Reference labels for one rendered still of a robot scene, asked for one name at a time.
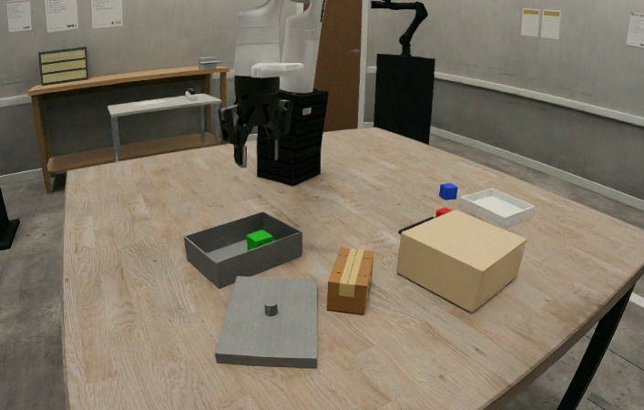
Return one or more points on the blue block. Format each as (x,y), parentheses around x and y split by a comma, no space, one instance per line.
(448,191)

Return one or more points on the red block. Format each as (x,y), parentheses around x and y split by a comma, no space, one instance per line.
(442,211)

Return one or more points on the brown cardboard box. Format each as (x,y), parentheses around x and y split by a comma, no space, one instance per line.
(351,275)

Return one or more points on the green block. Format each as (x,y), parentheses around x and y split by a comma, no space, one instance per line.
(257,239)

